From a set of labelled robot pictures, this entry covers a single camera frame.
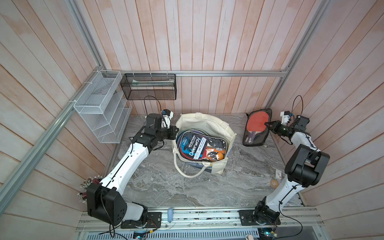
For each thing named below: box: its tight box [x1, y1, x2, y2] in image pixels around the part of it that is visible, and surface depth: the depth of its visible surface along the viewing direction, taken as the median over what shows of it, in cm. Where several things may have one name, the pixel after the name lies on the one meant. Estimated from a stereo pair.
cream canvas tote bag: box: [176, 128, 228, 162], surface depth 83 cm
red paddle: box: [242, 108, 273, 147], surface depth 98 cm
